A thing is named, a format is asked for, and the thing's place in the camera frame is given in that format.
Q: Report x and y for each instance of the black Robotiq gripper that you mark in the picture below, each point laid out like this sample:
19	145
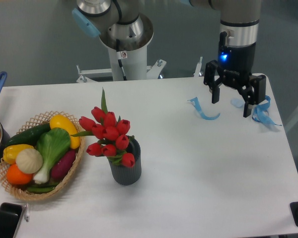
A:
239	61

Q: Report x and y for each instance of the red tulip bouquet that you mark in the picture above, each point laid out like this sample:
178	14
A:
111	134

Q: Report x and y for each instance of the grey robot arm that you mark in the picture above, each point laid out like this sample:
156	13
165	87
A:
126	33

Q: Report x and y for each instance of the dark grey ribbed vase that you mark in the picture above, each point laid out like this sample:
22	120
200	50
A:
129	171

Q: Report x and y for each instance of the light blue bottle cap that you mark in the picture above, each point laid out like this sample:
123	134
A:
238	103

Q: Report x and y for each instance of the tangled blue ribbon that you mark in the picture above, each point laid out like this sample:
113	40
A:
261	113

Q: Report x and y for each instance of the blue ribbon strip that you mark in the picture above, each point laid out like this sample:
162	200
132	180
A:
196	104

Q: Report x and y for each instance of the yellow squash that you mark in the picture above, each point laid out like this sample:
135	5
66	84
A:
61	121

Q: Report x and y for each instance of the green bok choy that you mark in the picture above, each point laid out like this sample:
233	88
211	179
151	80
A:
52	145

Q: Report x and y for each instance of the woven wicker basket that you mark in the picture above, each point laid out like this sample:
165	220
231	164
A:
20	194

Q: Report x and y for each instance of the purple sweet potato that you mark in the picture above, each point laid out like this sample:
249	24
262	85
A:
62	167

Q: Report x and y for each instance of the green cucumber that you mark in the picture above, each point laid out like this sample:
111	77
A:
29	136

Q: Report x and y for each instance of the cream steamed bun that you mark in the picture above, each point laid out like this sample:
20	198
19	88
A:
29	161

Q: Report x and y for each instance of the green pea pods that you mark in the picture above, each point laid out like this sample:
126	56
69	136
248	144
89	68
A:
41	188

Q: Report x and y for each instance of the yellow bell pepper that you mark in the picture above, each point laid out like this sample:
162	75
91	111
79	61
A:
10	152

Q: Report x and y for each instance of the orange fruit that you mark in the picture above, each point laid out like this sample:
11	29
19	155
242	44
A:
15	176

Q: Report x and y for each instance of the clear pen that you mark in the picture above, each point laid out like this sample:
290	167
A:
27	212

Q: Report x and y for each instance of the black smartphone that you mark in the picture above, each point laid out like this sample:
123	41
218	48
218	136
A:
10	217

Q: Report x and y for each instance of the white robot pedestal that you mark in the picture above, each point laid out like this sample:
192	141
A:
125	65

